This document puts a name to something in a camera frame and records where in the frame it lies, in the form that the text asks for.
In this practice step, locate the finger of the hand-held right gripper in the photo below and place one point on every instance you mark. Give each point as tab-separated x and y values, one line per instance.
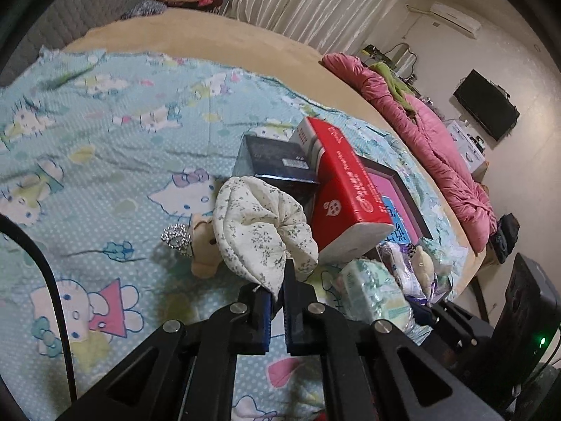
456	324

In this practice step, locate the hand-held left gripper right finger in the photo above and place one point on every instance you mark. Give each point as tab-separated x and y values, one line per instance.
289	315

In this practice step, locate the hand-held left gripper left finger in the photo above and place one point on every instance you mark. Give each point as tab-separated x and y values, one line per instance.
263	320

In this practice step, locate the purple white tissue packet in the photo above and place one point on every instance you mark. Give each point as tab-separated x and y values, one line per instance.
396	267

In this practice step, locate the green white tissue pack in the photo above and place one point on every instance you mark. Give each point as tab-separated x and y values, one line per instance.
372	294

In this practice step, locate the leopard print scrunchie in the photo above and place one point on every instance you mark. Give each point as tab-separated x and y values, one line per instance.
410	251

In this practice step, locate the cream floral scrunchie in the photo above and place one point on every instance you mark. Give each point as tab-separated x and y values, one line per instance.
254	228

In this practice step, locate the small beige plush toy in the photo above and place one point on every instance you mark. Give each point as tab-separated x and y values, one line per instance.
423	265

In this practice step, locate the black bag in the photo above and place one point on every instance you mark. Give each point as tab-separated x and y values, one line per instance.
506	234

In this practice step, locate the beige plush bear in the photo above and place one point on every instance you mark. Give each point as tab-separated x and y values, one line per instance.
204	258

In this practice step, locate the silver toy crown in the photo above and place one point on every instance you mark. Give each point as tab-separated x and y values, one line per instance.
175	239

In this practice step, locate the red tissue box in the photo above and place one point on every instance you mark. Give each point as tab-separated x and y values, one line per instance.
346	184

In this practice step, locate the pink book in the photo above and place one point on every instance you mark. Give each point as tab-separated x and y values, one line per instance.
385	188

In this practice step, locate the black box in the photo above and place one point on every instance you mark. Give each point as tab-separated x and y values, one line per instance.
271	158

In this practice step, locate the pink quilt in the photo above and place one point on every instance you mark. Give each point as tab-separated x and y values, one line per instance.
438	162

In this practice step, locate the white box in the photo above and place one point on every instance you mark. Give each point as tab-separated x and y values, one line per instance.
464	144

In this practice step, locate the teal cartoon printed blanket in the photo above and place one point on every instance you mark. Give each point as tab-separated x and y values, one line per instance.
109	162

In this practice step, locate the green cloth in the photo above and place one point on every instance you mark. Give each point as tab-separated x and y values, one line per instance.
394	83

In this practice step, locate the beige bed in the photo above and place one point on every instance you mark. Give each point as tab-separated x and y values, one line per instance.
219	39

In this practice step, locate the white air conditioner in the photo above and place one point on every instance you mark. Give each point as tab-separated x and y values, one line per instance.
453	15

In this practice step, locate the dark red cloth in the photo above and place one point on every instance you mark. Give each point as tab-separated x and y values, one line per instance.
212	1

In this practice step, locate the pink folded blanket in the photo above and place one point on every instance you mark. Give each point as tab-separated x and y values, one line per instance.
175	2

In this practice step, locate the dark patterned pillow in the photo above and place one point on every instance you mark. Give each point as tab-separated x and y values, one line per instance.
142	8

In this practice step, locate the grey quilted headboard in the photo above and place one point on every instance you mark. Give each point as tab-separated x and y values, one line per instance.
65	8

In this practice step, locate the black wall television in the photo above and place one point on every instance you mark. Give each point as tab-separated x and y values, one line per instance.
486	105

